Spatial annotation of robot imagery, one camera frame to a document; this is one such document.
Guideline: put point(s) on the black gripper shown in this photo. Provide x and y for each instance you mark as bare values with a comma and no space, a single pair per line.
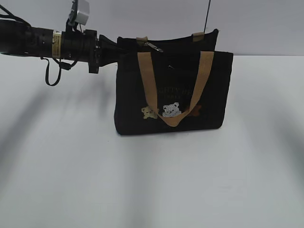
95,60

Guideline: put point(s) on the metal zipper pull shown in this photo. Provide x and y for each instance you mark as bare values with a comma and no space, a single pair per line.
148,44

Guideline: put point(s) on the black tote bag tan handles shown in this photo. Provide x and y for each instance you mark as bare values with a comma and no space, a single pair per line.
185,88

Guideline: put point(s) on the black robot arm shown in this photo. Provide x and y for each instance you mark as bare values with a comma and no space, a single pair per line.
17,39

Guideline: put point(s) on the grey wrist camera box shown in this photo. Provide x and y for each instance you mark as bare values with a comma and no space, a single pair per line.
79,13

